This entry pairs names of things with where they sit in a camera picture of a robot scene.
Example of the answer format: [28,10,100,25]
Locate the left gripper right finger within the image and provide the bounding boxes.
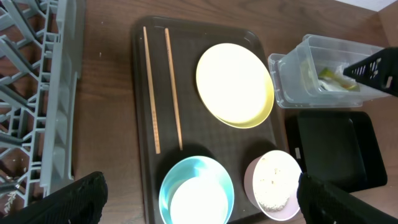
[297,173,397,224]

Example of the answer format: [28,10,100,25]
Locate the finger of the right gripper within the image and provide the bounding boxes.
[343,47,397,97]

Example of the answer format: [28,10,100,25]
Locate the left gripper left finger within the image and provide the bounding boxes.
[1,171,108,224]

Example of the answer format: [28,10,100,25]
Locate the white pink bowl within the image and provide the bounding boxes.
[243,150,302,222]

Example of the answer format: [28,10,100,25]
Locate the green orange snack wrapper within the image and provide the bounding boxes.
[317,67,361,93]

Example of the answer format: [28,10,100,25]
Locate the light blue bowl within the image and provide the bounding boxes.
[159,156,234,223]

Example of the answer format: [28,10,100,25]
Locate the yellow plastic plate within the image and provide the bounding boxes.
[196,43,274,129]

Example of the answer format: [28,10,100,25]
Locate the wooden chopstick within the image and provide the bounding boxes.
[165,28,183,151]
[143,26,161,154]

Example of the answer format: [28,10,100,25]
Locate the clear plastic waste bin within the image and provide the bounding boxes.
[268,34,388,109]

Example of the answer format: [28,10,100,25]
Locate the black plastic tray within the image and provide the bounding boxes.
[285,111,387,193]

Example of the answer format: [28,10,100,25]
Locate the dark brown serving tray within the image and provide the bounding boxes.
[132,16,284,223]

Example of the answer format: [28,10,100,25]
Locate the grey plastic dish rack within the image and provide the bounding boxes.
[1,0,86,217]

